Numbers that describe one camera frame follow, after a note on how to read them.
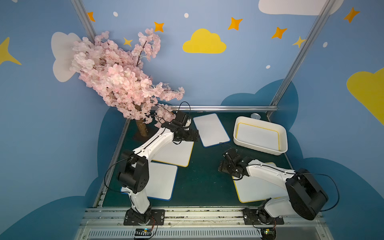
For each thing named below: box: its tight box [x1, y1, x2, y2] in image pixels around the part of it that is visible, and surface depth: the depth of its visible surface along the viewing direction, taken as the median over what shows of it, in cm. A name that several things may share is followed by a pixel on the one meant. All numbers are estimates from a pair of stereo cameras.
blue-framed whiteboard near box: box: [193, 113, 231, 148], surface depth 113 cm
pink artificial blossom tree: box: [69, 28, 185, 137], surface depth 69 cm
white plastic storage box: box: [233, 116, 288, 156], surface depth 111 cm
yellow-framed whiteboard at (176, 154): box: [153, 140, 195, 167], surface depth 97 cm
